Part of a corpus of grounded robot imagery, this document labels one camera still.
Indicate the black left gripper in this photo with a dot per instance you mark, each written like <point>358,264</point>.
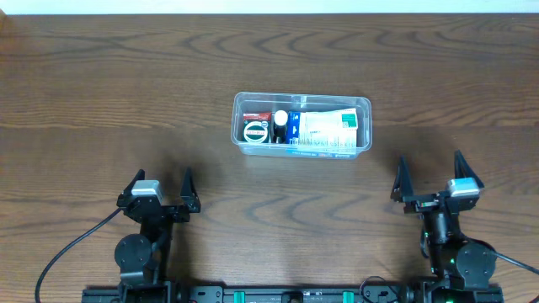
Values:
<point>169,209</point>

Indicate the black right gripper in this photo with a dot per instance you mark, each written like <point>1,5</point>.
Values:
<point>427,203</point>

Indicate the green Zam-Buk box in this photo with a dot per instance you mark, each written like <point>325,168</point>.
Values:
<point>256,131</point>

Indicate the blue medicine packet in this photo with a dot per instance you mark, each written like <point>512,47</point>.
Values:
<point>296,135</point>

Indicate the white green medicine box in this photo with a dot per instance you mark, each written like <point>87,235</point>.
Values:
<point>341,119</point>

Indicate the red Panadol box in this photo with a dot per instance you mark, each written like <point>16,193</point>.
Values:
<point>265,116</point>

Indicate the black bottle white cap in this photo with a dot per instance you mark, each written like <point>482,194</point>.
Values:
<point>280,121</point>

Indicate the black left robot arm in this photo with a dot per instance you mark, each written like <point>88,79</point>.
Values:
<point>143,256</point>

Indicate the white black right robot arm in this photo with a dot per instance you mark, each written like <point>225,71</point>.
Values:
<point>461,267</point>

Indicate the clear plastic container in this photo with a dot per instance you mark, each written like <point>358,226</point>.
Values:
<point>249,102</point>

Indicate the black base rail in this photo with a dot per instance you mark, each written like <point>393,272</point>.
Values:
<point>218,294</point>

